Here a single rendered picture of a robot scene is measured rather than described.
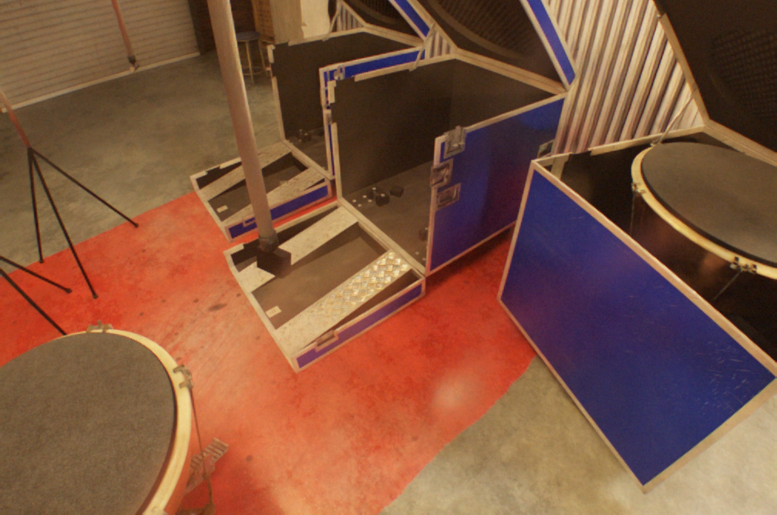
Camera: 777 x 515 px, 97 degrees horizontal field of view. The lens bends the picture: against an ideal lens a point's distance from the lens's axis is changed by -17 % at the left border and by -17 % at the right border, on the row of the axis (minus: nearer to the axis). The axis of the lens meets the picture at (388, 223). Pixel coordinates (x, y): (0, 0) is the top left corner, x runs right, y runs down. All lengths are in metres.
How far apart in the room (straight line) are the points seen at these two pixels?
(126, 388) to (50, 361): 0.28
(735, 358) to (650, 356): 0.28
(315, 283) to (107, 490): 1.57
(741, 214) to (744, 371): 0.61
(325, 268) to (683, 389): 1.82
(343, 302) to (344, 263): 0.36
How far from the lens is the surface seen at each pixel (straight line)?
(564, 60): 2.27
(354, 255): 2.46
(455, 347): 2.09
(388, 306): 2.08
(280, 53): 3.28
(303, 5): 4.32
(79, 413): 1.24
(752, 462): 2.38
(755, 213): 1.75
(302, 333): 2.10
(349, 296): 2.14
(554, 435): 1.97
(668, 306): 1.34
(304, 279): 2.37
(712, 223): 1.56
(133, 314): 2.59
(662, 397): 1.51
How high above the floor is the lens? 1.71
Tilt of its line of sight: 39 degrees down
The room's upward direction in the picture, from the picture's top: straight up
